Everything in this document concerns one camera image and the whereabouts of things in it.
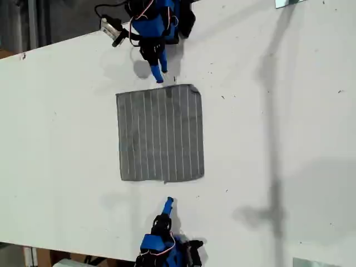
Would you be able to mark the grey white-striped square towel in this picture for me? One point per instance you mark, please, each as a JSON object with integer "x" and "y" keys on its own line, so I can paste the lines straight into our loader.
{"x": 160, "y": 133}

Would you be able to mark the pale plastic bag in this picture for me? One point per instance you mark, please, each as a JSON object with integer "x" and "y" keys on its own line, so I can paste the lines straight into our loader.
{"x": 68, "y": 262}

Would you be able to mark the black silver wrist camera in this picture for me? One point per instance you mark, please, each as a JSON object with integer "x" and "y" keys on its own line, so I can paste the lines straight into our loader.
{"x": 112, "y": 29}

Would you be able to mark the white bracket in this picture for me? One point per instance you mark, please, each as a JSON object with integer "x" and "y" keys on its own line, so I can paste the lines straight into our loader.
{"x": 30, "y": 256}

